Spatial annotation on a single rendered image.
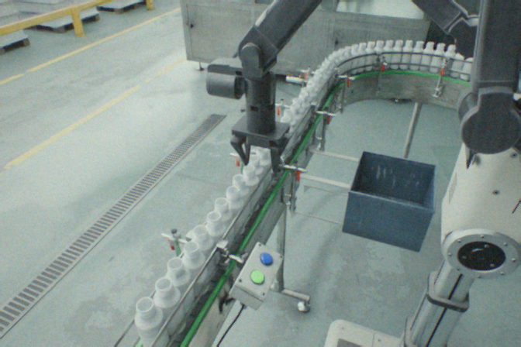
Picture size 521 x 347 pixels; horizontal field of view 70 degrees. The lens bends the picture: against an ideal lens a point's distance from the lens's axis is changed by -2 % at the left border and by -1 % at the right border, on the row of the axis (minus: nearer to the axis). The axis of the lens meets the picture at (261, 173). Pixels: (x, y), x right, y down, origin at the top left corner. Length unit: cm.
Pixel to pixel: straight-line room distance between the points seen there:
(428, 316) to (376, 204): 44
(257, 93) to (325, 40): 372
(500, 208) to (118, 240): 230
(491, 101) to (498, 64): 5
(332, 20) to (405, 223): 310
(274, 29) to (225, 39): 419
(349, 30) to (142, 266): 311
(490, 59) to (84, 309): 224
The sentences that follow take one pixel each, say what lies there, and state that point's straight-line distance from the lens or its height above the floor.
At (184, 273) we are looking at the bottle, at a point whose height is 113.
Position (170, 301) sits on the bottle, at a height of 113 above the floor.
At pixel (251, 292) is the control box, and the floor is 110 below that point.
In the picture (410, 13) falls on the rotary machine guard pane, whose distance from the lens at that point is 422.
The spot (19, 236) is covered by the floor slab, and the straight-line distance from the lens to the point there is 305.
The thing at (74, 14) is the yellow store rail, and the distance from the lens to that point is 724.
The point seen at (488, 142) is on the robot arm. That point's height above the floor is 157.
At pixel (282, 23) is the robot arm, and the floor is 169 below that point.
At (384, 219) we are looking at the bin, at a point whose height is 85.
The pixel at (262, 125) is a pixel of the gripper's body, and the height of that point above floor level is 151.
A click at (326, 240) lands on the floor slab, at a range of 259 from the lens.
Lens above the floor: 185
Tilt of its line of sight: 36 degrees down
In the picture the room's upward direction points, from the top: straight up
